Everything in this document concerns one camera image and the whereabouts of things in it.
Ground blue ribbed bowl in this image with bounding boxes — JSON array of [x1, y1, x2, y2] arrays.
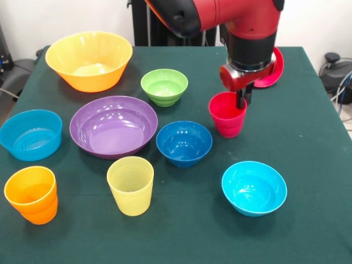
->
[[0, 109, 63, 162]]

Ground green bowl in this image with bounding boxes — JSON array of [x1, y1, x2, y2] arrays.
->
[[140, 68, 189, 107]]

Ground cyan bowl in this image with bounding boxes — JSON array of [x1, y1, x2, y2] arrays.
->
[[221, 161, 288, 218]]

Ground large purple bowl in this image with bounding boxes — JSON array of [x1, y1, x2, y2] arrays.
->
[[69, 95, 159, 160]]

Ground large orange bowl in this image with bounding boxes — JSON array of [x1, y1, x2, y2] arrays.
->
[[45, 31, 134, 94]]

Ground dark green tablecloth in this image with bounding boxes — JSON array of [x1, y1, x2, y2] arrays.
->
[[0, 45, 352, 264]]

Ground red-pink bowl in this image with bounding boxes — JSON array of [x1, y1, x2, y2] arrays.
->
[[254, 46, 285, 89]]

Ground grey pedestal foot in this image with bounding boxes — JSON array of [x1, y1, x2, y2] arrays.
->
[[5, 49, 45, 94], [318, 53, 352, 93]]

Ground yellow-green cup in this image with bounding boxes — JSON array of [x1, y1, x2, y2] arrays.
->
[[106, 156, 155, 217]]

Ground orange cup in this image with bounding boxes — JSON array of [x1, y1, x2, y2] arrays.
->
[[3, 165, 59, 226]]

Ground black device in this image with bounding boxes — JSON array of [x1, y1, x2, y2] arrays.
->
[[0, 24, 14, 75]]

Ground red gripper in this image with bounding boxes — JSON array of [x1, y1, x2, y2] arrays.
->
[[219, 48, 278, 109]]

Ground red-pink cup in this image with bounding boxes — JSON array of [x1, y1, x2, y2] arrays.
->
[[208, 91, 248, 139]]

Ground dark blue bowl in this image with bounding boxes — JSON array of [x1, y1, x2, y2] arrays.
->
[[156, 120, 213, 169]]

